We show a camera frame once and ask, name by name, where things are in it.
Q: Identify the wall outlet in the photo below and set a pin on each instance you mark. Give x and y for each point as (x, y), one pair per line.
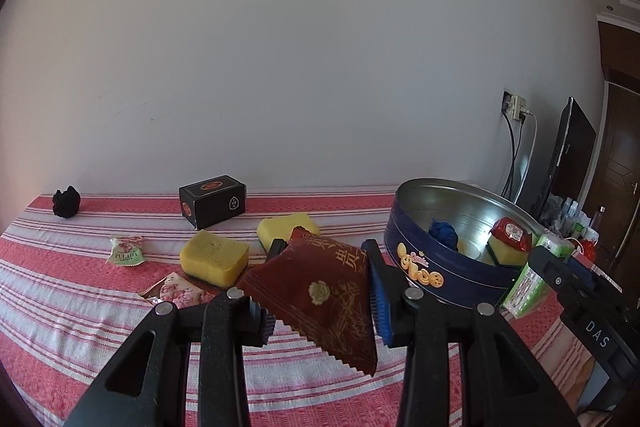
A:
(507, 102)

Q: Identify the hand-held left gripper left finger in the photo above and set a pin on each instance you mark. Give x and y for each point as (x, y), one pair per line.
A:
(262, 324)

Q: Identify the dark red gold snack packet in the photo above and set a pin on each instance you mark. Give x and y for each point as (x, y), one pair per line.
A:
(320, 297)

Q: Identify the green wet wipes pack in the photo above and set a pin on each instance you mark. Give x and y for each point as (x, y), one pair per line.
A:
(525, 287)

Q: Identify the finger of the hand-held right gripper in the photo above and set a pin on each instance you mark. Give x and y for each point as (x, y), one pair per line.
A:
(555, 269)

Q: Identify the green white candy packet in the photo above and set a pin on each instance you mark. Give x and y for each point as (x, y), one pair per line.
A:
(125, 251)

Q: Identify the black flat monitor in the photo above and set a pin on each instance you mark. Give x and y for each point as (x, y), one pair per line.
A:
(570, 157)

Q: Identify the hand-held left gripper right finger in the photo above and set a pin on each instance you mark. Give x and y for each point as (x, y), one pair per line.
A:
(382, 307)

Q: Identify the small black cardboard box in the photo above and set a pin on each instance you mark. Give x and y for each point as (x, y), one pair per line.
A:
(210, 204)

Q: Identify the blue round cookie tin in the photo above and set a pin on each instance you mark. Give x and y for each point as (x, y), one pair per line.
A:
(450, 277)

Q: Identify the red striped cloth desktop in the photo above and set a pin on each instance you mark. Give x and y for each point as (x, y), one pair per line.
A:
(75, 307)

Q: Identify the cluster of bottles and jars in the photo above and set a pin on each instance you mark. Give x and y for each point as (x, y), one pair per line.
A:
(575, 214)

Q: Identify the white plug adapter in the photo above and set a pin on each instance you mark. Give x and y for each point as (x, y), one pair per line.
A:
(521, 107)

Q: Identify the bright red snack packet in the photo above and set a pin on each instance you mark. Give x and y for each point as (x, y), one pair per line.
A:
(510, 232)

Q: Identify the blue cloth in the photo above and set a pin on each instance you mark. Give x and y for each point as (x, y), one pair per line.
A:
(444, 233)

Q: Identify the pink flower snack packet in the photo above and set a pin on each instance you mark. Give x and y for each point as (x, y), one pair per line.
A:
(180, 289)

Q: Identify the brown wooden door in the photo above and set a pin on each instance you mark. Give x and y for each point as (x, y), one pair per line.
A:
(620, 157)

